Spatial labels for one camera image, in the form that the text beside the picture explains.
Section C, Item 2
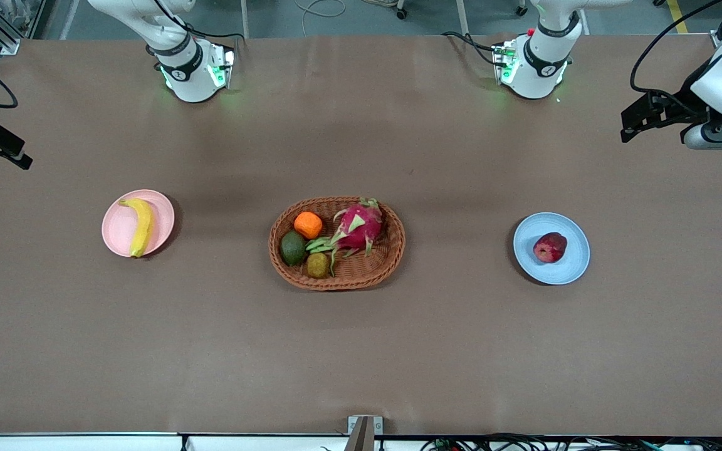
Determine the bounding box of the grey floor cable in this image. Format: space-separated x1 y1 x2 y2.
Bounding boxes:
294 0 347 19

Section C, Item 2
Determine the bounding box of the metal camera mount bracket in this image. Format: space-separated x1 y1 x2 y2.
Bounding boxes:
343 415 384 451

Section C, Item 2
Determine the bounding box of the pink dragon fruit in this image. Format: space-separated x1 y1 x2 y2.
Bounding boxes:
306 198 385 276

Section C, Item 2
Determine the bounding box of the black arm base cable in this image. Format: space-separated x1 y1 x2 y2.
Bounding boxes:
154 0 246 42
441 31 501 67

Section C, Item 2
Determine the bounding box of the green avocado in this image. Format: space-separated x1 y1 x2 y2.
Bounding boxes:
280 231 308 267

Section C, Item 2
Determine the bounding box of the yellow banana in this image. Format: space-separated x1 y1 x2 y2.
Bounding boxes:
118 197 155 258

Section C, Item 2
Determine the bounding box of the dark red apple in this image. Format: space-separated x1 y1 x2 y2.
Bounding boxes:
533 232 568 264

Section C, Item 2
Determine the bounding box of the brown wicker basket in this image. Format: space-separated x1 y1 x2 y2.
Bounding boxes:
268 197 407 291

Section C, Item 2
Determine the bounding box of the light blue round plate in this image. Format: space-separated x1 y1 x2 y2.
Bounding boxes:
513 212 591 286

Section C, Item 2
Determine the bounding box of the brown kiwi fruit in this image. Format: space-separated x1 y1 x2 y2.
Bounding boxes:
306 252 331 279

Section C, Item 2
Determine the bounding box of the orange mandarin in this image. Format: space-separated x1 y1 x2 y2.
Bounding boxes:
293 211 323 240

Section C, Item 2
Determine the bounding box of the pink round plate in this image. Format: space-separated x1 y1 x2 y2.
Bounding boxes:
102 189 175 258

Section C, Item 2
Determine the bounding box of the black cable bundle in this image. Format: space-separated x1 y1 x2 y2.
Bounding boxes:
419 433 722 451

